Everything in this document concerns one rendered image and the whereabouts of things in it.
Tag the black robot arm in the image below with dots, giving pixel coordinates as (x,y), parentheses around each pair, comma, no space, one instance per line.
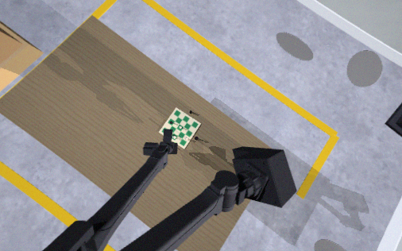
(226,190)

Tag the green and white chessboard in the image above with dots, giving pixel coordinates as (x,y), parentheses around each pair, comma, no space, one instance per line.
(189,126)

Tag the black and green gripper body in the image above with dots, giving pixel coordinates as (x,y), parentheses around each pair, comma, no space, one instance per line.
(174,151)

